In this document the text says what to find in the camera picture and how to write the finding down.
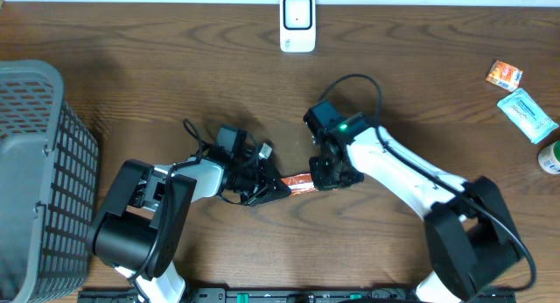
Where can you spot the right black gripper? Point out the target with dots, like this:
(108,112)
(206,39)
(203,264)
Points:
(322,181)

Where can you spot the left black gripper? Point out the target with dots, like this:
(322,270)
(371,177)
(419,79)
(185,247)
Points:
(266,172)

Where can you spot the red chocolate bar wrapper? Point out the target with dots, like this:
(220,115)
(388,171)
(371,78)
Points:
(299,184)

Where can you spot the orange tissue pack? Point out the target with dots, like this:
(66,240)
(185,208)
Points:
(504,76)

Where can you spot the teal wet wipes pack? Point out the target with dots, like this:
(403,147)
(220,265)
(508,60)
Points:
(527,115)

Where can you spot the green lid seasoning jar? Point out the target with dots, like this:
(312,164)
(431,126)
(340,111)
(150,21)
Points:
(548,158)

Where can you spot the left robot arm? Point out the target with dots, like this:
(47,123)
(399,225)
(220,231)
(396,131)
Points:
(138,226)

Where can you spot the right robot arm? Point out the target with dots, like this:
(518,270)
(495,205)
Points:
(470,233)

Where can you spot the white barcode scanner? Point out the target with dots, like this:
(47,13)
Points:
(297,27)

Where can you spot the grey plastic mesh basket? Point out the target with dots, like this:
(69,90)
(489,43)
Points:
(49,180)

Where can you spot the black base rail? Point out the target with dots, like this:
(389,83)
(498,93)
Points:
(220,295)

